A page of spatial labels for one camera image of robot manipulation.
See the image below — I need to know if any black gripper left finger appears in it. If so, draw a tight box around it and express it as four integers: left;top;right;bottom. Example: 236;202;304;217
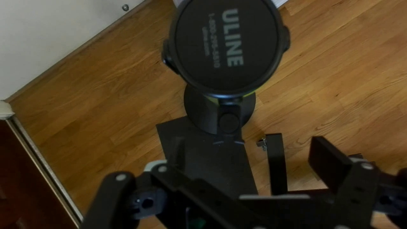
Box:
80;137;201;229

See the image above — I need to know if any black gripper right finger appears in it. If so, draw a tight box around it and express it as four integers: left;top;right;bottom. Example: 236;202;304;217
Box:
308;134;380;229

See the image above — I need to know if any dark brown wooden door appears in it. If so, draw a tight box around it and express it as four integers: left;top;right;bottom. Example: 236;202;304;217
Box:
0;118;81;229

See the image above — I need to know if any black floor mat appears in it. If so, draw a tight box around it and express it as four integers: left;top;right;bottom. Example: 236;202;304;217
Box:
155;115;259;200

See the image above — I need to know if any yellow stanchion post black base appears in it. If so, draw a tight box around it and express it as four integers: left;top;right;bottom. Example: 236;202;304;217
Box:
161;0;292;137

